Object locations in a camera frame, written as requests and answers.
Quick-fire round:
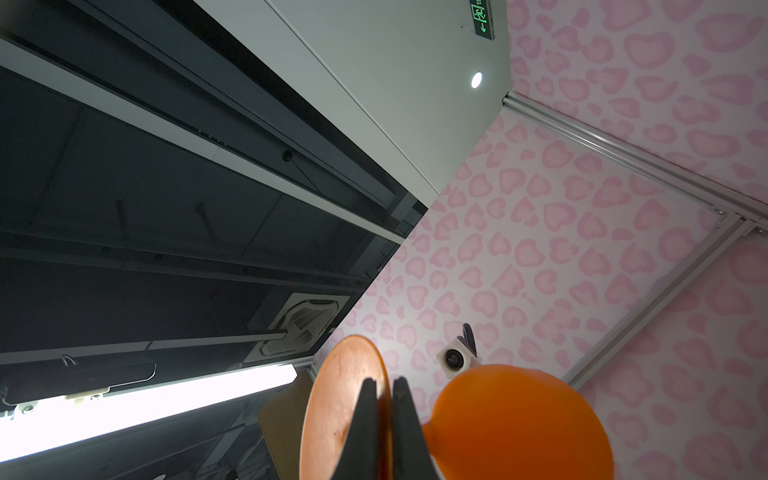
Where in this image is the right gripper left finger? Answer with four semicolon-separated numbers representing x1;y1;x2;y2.
331;379;380;480

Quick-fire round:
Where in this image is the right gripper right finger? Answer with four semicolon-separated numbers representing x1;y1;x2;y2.
391;377;439;480

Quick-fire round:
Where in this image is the orange wine glass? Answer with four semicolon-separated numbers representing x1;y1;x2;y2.
299;335;614;479

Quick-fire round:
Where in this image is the ceiling air vent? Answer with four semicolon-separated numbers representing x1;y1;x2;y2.
244;291;350;363

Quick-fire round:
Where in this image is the fluorescent tube light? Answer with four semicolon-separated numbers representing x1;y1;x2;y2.
1;364;297;462

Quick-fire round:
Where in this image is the ceiling spot light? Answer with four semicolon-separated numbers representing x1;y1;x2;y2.
470;71;483;89

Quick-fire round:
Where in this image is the green exit sign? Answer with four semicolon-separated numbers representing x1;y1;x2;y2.
469;0;495;41

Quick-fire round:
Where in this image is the external camera white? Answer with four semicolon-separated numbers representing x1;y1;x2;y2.
436;323;481;380

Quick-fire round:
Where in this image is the aluminium frame diagonal strut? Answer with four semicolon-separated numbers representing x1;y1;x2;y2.
562;213;764;390

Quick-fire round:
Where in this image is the aluminium frame left post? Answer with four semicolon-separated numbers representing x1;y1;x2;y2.
503;91;767;234

